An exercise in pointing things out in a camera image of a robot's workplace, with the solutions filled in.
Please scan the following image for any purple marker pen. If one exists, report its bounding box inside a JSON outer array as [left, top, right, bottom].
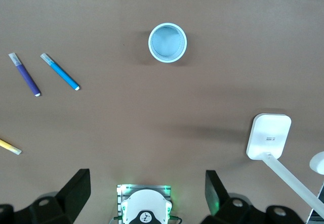
[[8, 53, 42, 98]]

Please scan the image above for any white desk lamp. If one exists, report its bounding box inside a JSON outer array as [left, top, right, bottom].
[[246, 112, 324, 216]]

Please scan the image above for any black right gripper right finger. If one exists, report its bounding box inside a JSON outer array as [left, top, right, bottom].
[[202, 170, 306, 224]]

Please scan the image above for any translucent blue plastic cup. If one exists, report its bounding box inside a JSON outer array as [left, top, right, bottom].
[[147, 22, 188, 64]]

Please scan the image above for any blue marker pen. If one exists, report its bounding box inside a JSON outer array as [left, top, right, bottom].
[[39, 53, 81, 92]]

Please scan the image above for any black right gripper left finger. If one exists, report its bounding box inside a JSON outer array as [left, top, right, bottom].
[[0, 168, 91, 224]]

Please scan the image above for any yellow marker pen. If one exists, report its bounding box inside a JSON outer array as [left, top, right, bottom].
[[0, 138, 23, 156]]

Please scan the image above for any white round object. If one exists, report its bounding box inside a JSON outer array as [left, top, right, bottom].
[[309, 151, 324, 174]]

